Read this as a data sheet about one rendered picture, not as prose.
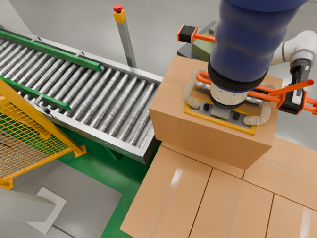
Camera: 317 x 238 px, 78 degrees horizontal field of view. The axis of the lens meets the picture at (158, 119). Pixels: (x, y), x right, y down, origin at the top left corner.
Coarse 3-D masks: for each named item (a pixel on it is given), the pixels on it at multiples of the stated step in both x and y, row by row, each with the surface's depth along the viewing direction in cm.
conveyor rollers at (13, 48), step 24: (0, 48) 208; (24, 48) 205; (0, 72) 191; (24, 72) 192; (48, 72) 187; (72, 72) 188; (96, 72) 183; (24, 96) 174; (72, 96) 174; (144, 96) 166; (96, 120) 158; (120, 120) 157; (144, 120) 156; (144, 144) 146
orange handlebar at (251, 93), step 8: (208, 40) 104; (200, 72) 92; (200, 80) 90; (208, 80) 89; (256, 88) 86; (264, 88) 84; (272, 88) 84; (256, 96) 84; (264, 96) 83; (272, 96) 82; (312, 112) 79
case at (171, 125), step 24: (168, 72) 112; (168, 96) 104; (192, 96) 102; (168, 120) 104; (192, 120) 96; (192, 144) 119; (216, 144) 106; (240, 144) 96; (264, 144) 87; (240, 168) 121
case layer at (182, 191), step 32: (160, 160) 140; (192, 160) 138; (288, 160) 134; (160, 192) 130; (192, 192) 128; (224, 192) 127; (256, 192) 126; (288, 192) 125; (128, 224) 122; (160, 224) 121; (192, 224) 120; (224, 224) 119; (256, 224) 118; (288, 224) 117
